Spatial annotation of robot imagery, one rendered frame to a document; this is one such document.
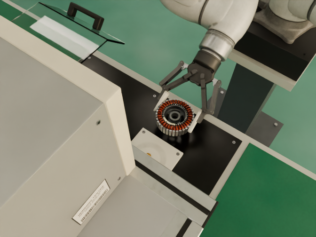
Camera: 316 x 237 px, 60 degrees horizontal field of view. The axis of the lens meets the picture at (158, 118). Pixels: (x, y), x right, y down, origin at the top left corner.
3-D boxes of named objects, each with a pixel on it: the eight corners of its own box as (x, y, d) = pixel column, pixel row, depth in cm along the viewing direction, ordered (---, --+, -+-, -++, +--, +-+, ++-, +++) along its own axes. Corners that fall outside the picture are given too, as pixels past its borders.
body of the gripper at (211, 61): (224, 65, 81) (208, 92, 82) (200, 53, 84) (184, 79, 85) (223, 58, 74) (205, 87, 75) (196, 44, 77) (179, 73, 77)
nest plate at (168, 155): (143, 129, 86) (143, 127, 85) (183, 154, 82) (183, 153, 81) (112, 165, 80) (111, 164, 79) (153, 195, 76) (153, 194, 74)
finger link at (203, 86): (201, 76, 81) (206, 76, 81) (203, 114, 80) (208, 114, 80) (199, 73, 78) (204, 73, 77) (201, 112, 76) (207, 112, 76)
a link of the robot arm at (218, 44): (209, 37, 85) (199, 54, 85) (205, 25, 76) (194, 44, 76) (235, 50, 82) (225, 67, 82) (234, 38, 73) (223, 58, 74)
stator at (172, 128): (169, 98, 86) (169, 91, 83) (200, 116, 83) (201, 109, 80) (148, 124, 82) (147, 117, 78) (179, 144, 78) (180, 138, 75)
